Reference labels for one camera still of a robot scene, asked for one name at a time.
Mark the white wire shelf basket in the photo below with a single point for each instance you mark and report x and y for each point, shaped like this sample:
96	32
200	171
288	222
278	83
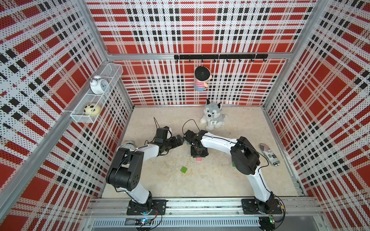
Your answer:
111	72

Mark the grey husky plush toy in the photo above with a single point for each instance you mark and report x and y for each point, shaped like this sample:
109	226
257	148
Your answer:
213	117

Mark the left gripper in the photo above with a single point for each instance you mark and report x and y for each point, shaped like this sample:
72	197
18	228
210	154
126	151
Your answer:
175	144

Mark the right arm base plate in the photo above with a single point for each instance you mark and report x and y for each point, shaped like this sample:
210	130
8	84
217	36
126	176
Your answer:
252	206

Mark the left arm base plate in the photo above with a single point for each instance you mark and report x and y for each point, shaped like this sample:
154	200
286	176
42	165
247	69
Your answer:
151	207

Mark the panda face ball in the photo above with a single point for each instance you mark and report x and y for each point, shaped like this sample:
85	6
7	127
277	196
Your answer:
92	109

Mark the white alarm clock on table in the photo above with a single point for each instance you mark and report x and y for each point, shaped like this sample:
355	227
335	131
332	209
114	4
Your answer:
128	145

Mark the electronics board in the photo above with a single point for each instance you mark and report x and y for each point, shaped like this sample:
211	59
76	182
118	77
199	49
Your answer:
267	223
143	221

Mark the black hook rail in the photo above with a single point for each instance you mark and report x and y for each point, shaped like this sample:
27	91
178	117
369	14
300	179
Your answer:
220	57

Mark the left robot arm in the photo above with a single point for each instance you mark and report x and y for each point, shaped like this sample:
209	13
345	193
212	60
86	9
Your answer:
125	170

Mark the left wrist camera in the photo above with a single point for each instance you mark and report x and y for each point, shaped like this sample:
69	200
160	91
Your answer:
169	132

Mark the right electronics board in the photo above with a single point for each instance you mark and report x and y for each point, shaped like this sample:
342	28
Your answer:
267	223

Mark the white alarm clock on shelf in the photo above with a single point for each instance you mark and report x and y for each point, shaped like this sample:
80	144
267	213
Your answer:
99	85

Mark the left electronics board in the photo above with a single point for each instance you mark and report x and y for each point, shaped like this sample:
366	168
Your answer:
143	221

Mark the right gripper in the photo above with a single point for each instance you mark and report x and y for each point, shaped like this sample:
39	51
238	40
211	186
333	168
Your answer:
193	154

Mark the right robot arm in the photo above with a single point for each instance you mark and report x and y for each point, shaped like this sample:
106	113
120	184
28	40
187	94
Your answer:
245	158

